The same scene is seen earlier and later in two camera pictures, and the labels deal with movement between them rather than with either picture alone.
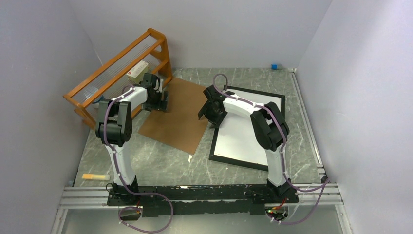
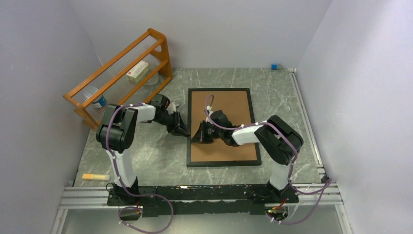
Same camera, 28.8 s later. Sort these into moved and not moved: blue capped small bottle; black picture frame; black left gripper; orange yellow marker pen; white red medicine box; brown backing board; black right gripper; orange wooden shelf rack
Moved: black picture frame; brown backing board; black left gripper; black right gripper
Not moved: white red medicine box; blue capped small bottle; orange wooden shelf rack; orange yellow marker pen
